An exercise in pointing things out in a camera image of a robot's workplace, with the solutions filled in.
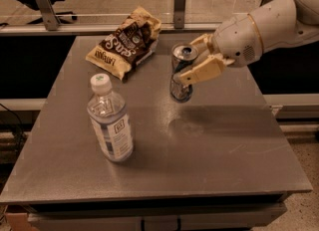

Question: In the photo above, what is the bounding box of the left metal bracket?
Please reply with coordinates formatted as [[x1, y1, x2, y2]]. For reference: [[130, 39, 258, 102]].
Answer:
[[35, 0, 60, 31]]

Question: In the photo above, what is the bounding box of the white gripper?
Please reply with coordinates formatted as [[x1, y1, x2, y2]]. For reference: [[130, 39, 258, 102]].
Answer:
[[173, 14, 263, 87]]

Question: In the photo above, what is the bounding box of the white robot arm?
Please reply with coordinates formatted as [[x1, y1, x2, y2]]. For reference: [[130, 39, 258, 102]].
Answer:
[[172, 0, 319, 87]]

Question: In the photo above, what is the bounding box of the brown yellow chip bag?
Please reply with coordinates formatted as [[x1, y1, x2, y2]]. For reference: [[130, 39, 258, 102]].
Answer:
[[86, 6, 161, 81]]

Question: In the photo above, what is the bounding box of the middle metal bracket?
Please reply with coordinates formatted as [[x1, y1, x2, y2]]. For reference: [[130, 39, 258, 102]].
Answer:
[[173, 0, 186, 29]]

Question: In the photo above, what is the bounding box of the clear blue plastic bottle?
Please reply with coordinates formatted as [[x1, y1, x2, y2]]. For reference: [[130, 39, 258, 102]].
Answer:
[[87, 74, 134, 162]]

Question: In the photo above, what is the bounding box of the blue silver redbull can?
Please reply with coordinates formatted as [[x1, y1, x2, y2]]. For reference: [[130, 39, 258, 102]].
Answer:
[[169, 43, 198, 103]]

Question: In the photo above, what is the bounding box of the cardboard box under table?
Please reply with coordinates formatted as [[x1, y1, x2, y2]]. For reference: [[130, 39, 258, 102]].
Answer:
[[5, 205, 33, 231]]

